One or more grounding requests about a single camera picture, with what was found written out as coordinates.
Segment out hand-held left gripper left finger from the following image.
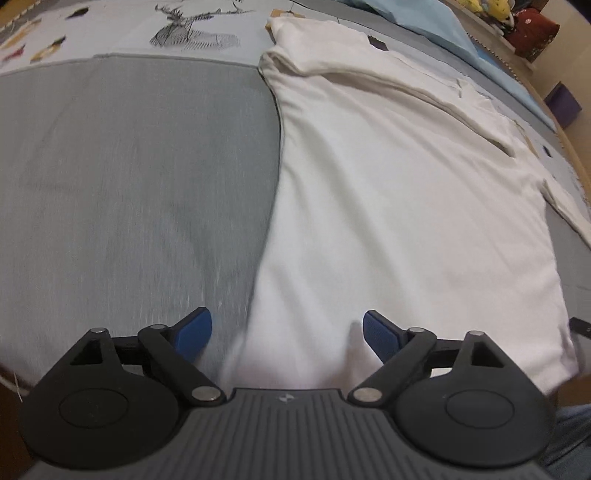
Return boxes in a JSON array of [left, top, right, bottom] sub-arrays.
[[69, 307, 227, 408]]

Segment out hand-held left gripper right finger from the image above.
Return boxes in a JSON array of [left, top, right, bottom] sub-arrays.
[[347, 310, 514, 408]]

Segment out white t-shirt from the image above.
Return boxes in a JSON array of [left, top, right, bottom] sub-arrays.
[[222, 16, 591, 398]]

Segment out person's leg in jeans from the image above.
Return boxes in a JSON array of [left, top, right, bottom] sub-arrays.
[[539, 405, 591, 480]]

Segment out grey printed bed sheet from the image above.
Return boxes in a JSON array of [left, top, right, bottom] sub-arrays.
[[0, 0, 591, 393]]

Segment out purple box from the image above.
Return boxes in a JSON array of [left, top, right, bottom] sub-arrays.
[[544, 82, 583, 130]]

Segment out dark red cushion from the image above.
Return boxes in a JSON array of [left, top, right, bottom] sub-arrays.
[[505, 7, 560, 61]]

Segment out light blue quilt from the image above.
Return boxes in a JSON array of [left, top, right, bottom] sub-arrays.
[[365, 0, 557, 130]]

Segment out yellow plush toy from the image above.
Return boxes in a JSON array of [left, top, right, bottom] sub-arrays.
[[462, 0, 514, 20]]

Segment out wooden bed side rail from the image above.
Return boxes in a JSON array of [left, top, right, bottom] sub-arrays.
[[554, 122, 591, 206]]

